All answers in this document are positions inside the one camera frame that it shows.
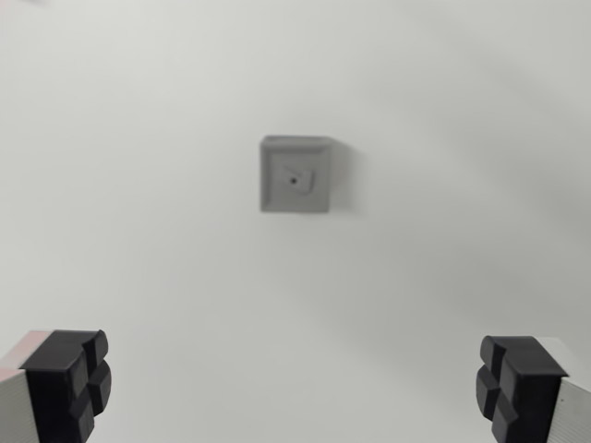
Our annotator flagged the black-tipped silver gripper right finger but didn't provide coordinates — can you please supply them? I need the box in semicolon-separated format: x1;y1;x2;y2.
475;335;591;443

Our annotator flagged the black-tipped silver gripper left finger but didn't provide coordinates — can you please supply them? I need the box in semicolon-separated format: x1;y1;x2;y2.
0;329;114;443

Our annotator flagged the grey rubber embossed cube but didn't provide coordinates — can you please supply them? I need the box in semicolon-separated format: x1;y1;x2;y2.
258;134;335;214

